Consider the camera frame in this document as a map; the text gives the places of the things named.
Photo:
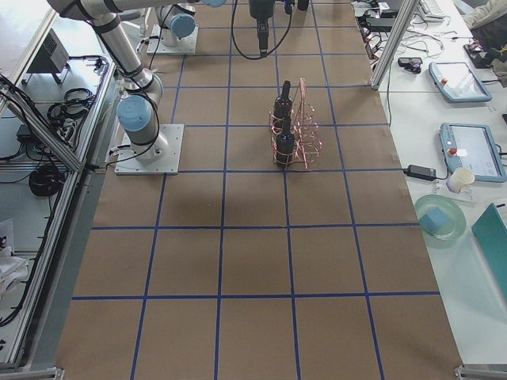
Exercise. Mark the copper wire wine basket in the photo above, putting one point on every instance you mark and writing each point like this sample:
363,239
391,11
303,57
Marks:
307,143

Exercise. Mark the aluminium frame post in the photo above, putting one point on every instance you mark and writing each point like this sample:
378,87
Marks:
398,30

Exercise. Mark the near basket wine bottle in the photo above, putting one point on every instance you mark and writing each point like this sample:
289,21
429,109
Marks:
285,142

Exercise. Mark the blue teach pendant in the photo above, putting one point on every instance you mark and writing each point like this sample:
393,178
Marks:
472,146
458,82

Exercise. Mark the blue foam cube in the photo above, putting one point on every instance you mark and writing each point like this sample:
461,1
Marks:
434,220

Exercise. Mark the basket wine bottle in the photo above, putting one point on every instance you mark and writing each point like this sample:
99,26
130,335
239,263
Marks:
285,142
283,103

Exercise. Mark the brown paper mat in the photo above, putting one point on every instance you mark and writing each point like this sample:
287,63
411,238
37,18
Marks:
238,269

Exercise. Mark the white paper cup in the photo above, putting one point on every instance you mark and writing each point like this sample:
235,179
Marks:
459,179

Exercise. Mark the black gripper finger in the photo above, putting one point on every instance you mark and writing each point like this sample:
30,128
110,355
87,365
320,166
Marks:
263,36

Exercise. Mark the far basket wine bottle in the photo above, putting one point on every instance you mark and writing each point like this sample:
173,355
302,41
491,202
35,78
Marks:
283,103

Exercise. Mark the green glass plate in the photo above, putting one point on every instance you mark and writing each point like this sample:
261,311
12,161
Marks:
458,224

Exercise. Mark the far blue teach pendant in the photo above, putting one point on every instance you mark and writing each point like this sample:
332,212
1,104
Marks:
458,82

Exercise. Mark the grey control box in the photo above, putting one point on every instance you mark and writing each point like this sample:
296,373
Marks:
52,58

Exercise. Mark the black power adapter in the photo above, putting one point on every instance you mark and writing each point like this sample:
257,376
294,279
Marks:
420,172

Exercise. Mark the near blue teach pendant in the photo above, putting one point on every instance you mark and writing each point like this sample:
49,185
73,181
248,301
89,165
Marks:
472,146

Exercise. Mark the teal box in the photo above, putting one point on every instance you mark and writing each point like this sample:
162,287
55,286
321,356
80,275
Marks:
489,231

